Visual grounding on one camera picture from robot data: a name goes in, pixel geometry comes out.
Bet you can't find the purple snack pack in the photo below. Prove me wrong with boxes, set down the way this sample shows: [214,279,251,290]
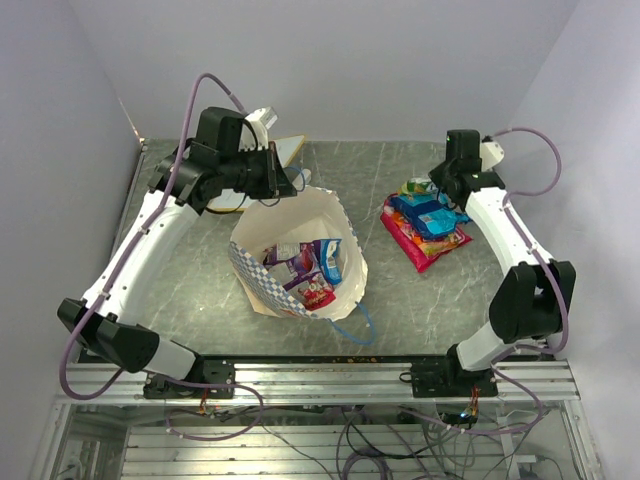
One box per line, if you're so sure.
[263,242,329,300]

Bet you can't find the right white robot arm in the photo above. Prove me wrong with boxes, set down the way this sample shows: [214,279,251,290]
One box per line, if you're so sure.
[429,129,576,396]

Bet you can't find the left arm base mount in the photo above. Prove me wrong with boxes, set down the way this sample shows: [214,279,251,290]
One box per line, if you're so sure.
[143,357,236,399]

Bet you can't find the blue checkered paper bag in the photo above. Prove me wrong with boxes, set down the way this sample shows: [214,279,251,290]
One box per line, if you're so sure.
[229,186,368,322]

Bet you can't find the blue white snack pack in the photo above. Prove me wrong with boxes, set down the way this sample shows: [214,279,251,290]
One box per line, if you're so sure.
[315,239,342,286]

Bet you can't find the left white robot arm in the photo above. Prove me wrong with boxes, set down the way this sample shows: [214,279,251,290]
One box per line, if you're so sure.
[58,107,297,397]

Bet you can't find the blue snack bag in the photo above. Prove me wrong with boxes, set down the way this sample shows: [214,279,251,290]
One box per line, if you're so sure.
[389,195,471,240]

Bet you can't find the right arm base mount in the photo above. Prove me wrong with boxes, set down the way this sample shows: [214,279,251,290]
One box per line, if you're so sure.
[407,357,498,399]

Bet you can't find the loose cables under table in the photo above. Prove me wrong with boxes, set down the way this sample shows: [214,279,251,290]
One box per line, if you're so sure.
[164,394,551,480]

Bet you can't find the pink snack bag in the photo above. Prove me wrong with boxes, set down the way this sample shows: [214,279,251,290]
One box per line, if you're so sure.
[380,195,473,273]

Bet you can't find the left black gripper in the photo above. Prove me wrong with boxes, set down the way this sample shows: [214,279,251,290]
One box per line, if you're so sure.
[220,141,298,200]

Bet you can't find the orange Fox's candy bag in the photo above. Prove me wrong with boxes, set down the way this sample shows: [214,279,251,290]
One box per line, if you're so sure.
[387,212,472,257]

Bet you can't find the green snack pack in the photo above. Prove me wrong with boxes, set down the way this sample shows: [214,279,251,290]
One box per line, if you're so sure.
[397,177,438,196]

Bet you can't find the aluminium frame rail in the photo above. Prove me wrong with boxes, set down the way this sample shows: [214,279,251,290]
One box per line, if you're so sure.
[56,361,580,406]

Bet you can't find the red snack pack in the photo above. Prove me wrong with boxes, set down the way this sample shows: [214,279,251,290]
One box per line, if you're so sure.
[298,283,336,311]

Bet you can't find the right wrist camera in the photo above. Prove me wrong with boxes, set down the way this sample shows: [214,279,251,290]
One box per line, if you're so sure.
[479,136,505,172]

